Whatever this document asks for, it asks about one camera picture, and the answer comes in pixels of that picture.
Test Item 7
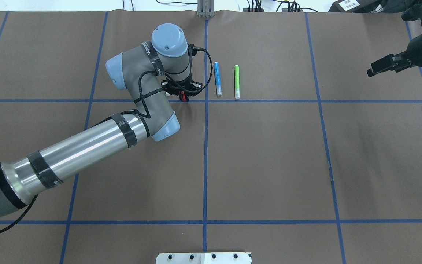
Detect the aluminium frame post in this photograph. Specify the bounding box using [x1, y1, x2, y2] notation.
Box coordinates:
[196, 0, 215, 18]

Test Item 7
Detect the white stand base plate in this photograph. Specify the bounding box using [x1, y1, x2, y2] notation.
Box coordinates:
[155, 252, 252, 264]

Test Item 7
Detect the blue highlighter pen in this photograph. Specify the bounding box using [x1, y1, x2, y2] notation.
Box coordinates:
[213, 62, 222, 96]

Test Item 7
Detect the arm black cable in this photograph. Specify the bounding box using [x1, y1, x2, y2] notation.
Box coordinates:
[0, 45, 214, 236]

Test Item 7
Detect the black power strip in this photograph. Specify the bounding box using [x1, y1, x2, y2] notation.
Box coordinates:
[242, 5, 303, 13]

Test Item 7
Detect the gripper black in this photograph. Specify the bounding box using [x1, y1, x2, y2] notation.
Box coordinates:
[367, 34, 422, 77]
[162, 79, 202, 103]

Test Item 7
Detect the green highlighter pen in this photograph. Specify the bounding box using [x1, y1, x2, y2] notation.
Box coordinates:
[233, 65, 241, 100]

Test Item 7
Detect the black white label box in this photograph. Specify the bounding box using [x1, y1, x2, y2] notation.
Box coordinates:
[328, 0, 382, 13]

